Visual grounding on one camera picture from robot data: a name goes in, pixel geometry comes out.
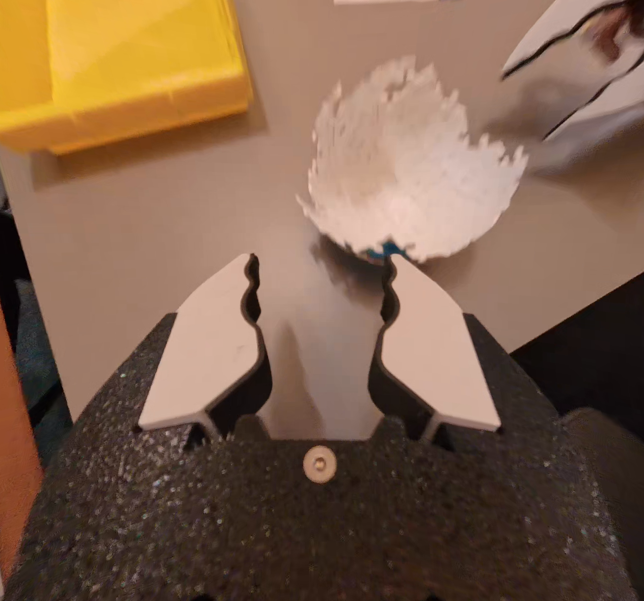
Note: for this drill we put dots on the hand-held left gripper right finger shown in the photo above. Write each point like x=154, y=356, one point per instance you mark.
x=437, y=364

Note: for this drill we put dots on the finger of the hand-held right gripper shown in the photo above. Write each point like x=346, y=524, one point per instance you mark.
x=619, y=103
x=558, y=17

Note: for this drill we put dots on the yellow plastic bin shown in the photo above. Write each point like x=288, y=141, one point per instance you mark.
x=126, y=48

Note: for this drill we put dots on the grey fabric chair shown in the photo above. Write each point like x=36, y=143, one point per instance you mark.
x=603, y=460

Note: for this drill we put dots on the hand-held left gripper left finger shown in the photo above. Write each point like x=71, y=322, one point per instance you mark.
x=206, y=359

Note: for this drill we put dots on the person's right hand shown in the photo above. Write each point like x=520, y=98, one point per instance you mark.
x=616, y=33

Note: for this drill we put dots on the colourful cartoon puzzle ball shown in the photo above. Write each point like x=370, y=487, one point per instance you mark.
x=402, y=183

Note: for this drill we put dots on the brown wooden cabinet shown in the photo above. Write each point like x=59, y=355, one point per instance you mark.
x=15, y=410

